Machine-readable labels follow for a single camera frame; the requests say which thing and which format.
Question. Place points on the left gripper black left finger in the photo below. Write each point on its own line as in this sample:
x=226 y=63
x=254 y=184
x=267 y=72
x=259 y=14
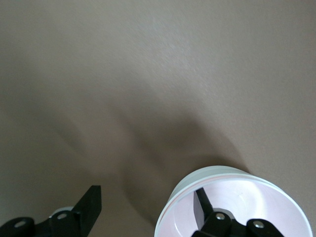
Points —
x=89 y=205

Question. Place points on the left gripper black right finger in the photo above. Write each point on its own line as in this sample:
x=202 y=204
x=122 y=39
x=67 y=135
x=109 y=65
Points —
x=201 y=209

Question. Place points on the pink bowl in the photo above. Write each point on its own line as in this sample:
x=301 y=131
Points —
x=259 y=192

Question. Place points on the brown table cover sheet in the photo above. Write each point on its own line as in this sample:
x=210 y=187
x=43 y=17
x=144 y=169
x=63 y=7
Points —
x=123 y=74

